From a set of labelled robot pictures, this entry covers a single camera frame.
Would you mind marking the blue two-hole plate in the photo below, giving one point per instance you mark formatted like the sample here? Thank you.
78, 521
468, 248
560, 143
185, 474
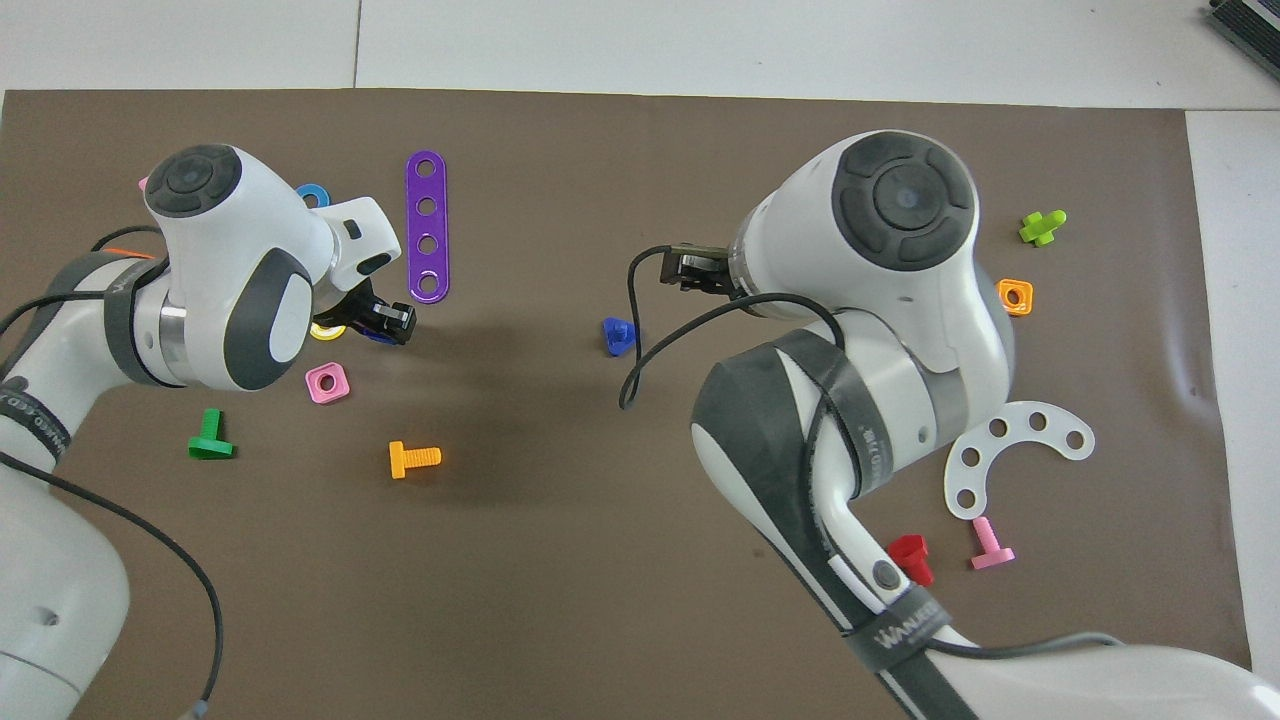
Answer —
303, 190

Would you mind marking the orange plastic bolt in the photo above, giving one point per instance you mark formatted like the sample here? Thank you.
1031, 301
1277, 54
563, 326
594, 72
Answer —
415, 458

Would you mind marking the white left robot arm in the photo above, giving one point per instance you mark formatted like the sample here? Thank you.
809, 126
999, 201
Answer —
220, 240

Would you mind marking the pink square nut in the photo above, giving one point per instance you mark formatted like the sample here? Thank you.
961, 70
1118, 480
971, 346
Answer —
342, 380

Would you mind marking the dark ribbed device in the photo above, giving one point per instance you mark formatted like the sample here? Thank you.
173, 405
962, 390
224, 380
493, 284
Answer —
1255, 30

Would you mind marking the blue plastic bolt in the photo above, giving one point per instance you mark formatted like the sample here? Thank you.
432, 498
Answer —
618, 335

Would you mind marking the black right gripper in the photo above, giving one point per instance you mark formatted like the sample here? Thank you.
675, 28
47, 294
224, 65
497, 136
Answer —
705, 268

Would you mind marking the orange square nut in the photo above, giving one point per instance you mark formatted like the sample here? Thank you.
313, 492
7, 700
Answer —
1027, 306

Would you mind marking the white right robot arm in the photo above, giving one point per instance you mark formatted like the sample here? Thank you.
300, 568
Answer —
900, 300

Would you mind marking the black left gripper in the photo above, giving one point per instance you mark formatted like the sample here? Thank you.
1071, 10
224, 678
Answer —
355, 310

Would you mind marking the green plastic bolt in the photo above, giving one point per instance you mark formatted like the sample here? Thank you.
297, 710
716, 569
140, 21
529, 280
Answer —
210, 430

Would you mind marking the lime green cross bolt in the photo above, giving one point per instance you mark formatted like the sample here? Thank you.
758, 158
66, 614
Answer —
1040, 230

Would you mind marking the purple four-hole plate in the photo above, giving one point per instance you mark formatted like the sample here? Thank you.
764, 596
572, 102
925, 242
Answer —
428, 226

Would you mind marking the white curved perforated plate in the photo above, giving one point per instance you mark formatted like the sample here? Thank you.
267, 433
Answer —
1018, 422

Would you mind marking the red plastic bolt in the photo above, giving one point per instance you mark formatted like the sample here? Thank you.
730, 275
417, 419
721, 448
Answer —
908, 552

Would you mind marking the yellow three-hole plate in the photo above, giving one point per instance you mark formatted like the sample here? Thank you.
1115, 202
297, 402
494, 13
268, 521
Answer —
335, 333

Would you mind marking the orange heart-shaped plate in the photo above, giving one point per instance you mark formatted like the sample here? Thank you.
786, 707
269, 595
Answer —
130, 254

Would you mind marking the brown table mat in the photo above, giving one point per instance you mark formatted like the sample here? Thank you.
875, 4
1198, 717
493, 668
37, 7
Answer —
600, 550

